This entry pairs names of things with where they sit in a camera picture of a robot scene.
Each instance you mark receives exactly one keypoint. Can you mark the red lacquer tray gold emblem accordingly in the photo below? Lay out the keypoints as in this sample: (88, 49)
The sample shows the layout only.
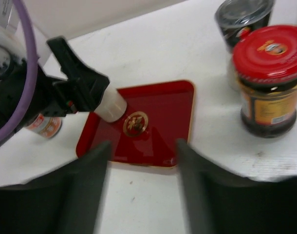
(156, 116)

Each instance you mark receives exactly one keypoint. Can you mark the red lid sauce jar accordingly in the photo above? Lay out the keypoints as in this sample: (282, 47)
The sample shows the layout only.
(265, 61)

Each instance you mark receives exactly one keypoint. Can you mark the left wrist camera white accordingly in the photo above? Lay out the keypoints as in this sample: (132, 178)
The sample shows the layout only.
(12, 51)

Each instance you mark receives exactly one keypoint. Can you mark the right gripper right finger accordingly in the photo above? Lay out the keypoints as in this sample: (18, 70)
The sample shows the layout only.
(218, 201)

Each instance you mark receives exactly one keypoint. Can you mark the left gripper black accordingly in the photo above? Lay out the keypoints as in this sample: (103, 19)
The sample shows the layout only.
(82, 91)

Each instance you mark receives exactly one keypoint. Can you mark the jar with white pink lid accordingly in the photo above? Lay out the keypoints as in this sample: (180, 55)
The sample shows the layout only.
(46, 127)

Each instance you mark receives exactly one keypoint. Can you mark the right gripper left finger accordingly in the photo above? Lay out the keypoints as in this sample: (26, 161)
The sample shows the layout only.
(63, 201)

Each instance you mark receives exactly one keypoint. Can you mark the jar with dark grey lid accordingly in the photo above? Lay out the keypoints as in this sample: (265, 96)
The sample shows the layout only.
(234, 18)

